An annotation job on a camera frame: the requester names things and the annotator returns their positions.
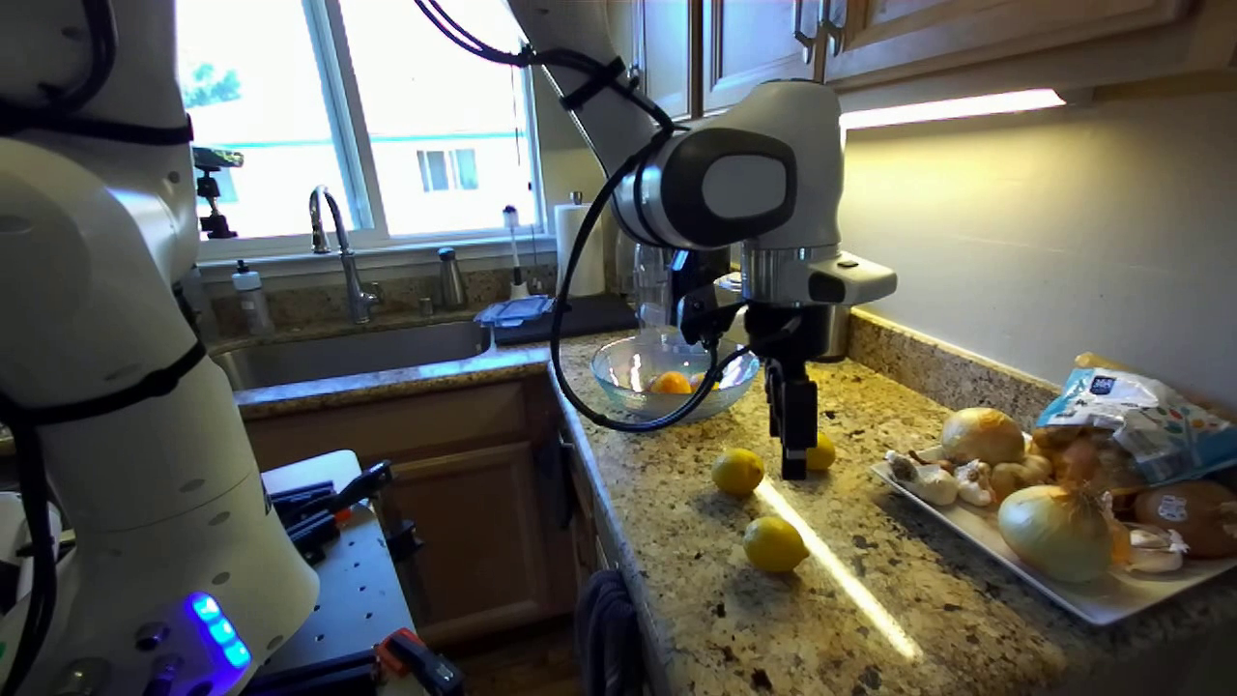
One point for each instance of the dark brown vegetable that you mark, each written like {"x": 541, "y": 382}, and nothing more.
{"x": 1190, "y": 513}

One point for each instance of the dish brush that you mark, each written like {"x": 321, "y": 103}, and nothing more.
{"x": 511, "y": 220}

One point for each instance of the black camera on tripod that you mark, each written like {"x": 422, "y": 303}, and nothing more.
{"x": 215, "y": 161}

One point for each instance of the under cabinet light strip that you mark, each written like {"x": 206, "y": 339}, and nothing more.
{"x": 951, "y": 108}

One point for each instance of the soap dispenser bottle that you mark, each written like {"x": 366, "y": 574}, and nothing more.
{"x": 252, "y": 308}

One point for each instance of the chrome sink faucet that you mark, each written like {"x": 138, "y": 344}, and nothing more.
{"x": 362, "y": 303}

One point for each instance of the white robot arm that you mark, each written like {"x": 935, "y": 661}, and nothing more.
{"x": 103, "y": 387}

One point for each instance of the white rectangular plate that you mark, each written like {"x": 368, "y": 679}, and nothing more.
{"x": 1096, "y": 602}

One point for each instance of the blue white plastic bag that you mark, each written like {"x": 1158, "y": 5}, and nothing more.
{"x": 1132, "y": 412}

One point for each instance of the small yellow onion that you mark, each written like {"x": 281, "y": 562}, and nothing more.
{"x": 982, "y": 433}

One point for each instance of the dark hanging towel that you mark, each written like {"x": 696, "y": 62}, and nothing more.
{"x": 604, "y": 633}

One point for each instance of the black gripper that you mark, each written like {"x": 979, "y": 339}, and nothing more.
{"x": 787, "y": 333}

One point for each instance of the large pale onion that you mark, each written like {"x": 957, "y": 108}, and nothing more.
{"x": 1059, "y": 536}

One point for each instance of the wooden upper cabinets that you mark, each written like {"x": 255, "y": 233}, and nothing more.
{"x": 979, "y": 34}

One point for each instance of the kitchen sink basin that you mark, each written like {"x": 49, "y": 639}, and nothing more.
{"x": 362, "y": 351}

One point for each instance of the white garlic bulb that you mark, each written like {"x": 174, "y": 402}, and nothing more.
{"x": 1150, "y": 549}

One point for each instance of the wooden lower cabinet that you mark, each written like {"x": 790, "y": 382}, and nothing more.
{"x": 475, "y": 544}

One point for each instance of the white mushroom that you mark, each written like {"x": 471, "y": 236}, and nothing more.
{"x": 935, "y": 485}
{"x": 976, "y": 485}

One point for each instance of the red black tool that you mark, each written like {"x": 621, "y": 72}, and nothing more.
{"x": 412, "y": 661}

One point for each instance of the orange brown onion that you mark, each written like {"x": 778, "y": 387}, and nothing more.
{"x": 1081, "y": 460}

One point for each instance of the grey perforated cart board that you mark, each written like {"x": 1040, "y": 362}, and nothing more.
{"x": 348, "y": 593}

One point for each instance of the black clamp tools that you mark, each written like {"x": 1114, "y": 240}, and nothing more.
{"x": 315, "y": 504}

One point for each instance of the blue sponge holder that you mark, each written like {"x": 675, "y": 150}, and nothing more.
{"x": 516, "y": 313}

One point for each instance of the clear glass bowl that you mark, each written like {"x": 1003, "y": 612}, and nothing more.
{"x": 621, "y": 367}

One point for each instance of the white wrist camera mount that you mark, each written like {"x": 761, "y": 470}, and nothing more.
{"x": 853, "y": 278}

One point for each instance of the kitchen window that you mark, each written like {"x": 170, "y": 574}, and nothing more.
{"x": 255, "y": 128}

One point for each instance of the white paper towel roll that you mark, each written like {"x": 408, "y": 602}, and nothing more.
{"x": 582, "y": 256}

